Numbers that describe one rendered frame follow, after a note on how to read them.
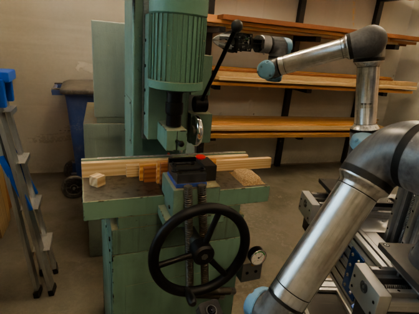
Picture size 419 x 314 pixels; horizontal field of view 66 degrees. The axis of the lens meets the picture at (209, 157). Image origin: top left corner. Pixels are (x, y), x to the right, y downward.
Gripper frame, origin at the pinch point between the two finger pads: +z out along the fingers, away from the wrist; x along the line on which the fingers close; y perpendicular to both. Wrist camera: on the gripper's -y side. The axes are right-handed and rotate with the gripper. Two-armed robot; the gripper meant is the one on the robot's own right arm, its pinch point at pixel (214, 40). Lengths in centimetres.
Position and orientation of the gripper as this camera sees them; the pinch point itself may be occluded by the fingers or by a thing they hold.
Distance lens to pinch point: 144.7
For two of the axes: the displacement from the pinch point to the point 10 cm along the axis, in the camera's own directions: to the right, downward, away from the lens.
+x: -0.7, 9.5, 3.1
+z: -9.3, 0.5, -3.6
